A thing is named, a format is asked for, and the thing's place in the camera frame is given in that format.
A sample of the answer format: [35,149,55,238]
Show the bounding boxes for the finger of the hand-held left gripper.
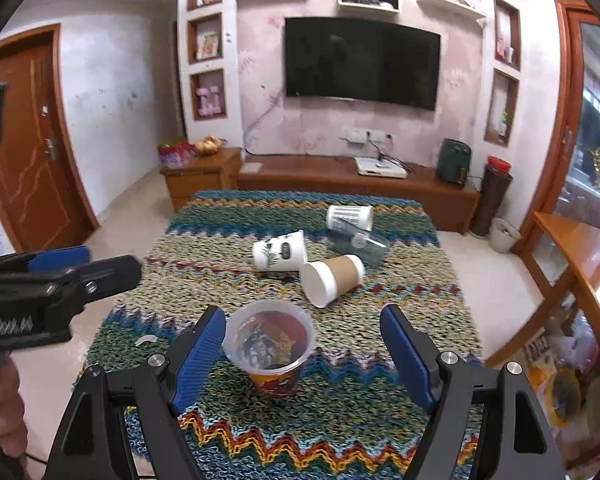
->
[0,245,92,277]
[39,254,144,312]

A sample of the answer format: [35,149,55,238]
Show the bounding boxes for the wooden framed glass door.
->
[530,0,600,271]

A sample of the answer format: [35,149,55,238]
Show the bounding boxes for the clear printed plastic cup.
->
[222,299,317,399]

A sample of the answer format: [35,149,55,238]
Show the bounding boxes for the zigzag knitted tablecloth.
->
[70,189,487,480]

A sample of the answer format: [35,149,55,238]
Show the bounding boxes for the brown wooden door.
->
[0,23,99,254]

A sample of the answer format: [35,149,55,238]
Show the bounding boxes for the small wooden side cabinet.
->
[159,147,244,212]

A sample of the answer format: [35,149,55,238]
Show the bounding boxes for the person's left hand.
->
[0,359,29,457]

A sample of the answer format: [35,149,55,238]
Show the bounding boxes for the white wall sockets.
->
[344,128,394,144]

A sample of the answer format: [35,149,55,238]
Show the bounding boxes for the black flat television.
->
[283,16,442,112]

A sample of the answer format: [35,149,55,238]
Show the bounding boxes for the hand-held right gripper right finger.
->
[379,304,567,480]

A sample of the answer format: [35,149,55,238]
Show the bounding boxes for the dark transparent plastic cup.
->
[329,217,392,269]

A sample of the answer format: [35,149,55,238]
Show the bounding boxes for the bowl of fruit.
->
[194,135,225,156]

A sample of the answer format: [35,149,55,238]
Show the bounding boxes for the pink plush toy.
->
[195,86,222,116]

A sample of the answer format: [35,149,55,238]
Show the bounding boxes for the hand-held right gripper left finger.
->
[45,305,227,480]

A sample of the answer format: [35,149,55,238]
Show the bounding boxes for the white waste bin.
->
[488,217,524,254]

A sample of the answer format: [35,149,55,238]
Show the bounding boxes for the wooden side table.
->
[484,210,600,466]

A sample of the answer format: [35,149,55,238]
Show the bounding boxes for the white dark print paper cup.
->
[325,204,374,234]

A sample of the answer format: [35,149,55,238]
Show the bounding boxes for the brown sleeved paper cup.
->
[299,254,366,309]

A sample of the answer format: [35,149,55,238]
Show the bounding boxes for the white leaf print paper cup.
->
[252,230,308,272]

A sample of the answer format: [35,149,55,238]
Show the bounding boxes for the framed picture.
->
[195,32,220,60]

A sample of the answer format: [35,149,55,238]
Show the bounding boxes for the white flat wall shelf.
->
[416,0,487,24]

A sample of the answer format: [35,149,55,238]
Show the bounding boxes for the long wooden television cabinet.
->
[229,153,482,235]

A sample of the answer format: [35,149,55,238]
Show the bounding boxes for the tall black red-lidded canister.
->
[472,155,514,237]

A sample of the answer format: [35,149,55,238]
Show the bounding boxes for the dark green air fryer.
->
[437,137,474,187]

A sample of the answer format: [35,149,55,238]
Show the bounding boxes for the white flat electronic box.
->
[354,155,409,179]

